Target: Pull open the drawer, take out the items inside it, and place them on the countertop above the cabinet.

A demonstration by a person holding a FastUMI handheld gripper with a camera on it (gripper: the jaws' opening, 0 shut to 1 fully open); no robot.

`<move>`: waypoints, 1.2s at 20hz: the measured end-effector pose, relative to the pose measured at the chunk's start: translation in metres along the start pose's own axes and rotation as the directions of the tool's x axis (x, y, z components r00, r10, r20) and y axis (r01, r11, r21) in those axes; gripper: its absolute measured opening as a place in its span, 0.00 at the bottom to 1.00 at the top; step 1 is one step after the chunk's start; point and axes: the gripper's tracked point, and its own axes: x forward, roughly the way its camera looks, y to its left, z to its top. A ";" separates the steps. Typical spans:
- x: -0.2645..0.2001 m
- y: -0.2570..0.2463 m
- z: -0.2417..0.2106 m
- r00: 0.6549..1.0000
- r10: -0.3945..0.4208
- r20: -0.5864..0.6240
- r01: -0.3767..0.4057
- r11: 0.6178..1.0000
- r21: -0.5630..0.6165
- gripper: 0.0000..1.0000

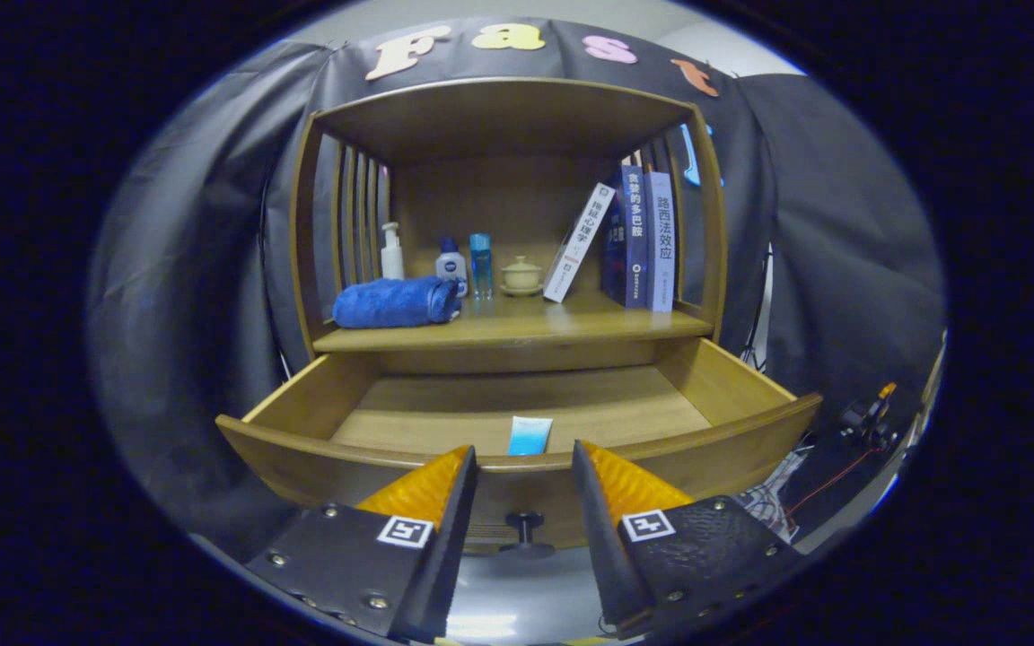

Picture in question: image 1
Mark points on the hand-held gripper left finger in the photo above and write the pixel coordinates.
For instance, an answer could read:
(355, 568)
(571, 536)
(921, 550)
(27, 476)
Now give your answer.
(445, 547)

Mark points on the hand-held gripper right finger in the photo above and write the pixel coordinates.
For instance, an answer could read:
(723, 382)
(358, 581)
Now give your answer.
(602, 547)

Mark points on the blue squeeze tube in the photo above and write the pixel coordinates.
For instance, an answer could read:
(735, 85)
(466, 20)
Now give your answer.
(530, 438)

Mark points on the wooden drawer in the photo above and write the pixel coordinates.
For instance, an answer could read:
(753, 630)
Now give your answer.
(481, 404)

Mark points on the wooden countertop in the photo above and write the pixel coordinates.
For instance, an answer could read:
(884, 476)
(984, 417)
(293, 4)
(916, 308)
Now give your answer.
(553, 318)

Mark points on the wooden cabinet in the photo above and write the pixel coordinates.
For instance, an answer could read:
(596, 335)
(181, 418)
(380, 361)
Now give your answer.
(499, 197)

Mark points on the folded blue towel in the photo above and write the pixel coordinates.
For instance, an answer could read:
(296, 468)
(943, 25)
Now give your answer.
(391, 303)

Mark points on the white bottle with blue cap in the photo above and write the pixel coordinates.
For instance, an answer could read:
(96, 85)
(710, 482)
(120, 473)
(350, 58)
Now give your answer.
(451, 267)

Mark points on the clear blue bottle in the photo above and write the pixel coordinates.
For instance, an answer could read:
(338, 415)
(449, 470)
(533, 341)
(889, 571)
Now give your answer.
(481, 269)

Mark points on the beige lidded teacup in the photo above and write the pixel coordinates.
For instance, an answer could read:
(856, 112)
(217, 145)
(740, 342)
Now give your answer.
(521, 276)

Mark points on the white pump bottle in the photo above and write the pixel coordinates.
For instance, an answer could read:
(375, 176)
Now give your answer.
(392, 260)

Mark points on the black device with orange tip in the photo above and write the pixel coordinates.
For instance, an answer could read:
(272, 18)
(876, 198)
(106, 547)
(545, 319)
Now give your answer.
(867, 417)

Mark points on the white book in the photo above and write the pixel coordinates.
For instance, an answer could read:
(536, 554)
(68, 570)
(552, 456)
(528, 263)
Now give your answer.
(578, 244)

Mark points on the pale blue book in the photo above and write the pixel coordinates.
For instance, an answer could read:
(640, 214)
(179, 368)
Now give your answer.
(661, 242)

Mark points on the dark blue book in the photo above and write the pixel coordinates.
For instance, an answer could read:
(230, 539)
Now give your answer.
(632, 238)

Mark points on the black backdrop cloth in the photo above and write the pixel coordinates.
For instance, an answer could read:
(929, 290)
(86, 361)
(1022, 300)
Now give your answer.
(185, 269)

